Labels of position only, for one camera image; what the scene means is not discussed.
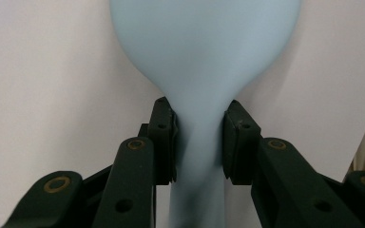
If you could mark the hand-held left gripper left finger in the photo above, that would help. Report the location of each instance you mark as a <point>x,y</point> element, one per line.
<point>133,177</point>

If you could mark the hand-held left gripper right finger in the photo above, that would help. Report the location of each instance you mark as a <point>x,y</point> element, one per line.
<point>275,177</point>

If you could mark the light blue plastic scoop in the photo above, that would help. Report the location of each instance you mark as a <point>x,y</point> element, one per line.
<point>202,63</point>

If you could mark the white foam board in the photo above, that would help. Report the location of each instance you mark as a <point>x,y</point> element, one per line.
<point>44,79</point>

